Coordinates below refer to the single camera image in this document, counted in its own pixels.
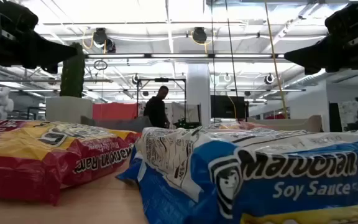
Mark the black upright panel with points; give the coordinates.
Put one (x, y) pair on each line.
(335, 118)

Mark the green cactus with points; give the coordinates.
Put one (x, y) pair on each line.
(72, 77)

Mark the black frame rig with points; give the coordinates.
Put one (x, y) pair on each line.
(162, 80)

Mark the dark grey bin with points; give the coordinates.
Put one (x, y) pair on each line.
(117, 124)

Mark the white patterned cloth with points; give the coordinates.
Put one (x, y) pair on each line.
(350, 110)

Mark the blue Maruchan ramen packet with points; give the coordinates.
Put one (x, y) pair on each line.
(259, 180)

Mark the white robot figure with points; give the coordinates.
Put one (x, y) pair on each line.
(0, 104)

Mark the red Maruchan ramen packet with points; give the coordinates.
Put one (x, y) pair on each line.
(26, 155)
(228, 126)

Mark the long ceiling light bar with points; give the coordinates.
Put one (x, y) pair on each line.
(179, 56)

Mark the colourful floral cloth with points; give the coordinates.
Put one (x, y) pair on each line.
(141, 110)

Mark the black monitor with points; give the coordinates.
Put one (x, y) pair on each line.
(225, 107)

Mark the white building column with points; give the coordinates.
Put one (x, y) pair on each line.
(198, 93)

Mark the light grey bin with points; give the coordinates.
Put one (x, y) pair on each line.
(291, 124)

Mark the white hexagonal planter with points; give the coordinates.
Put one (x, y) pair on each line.
(68, 109)

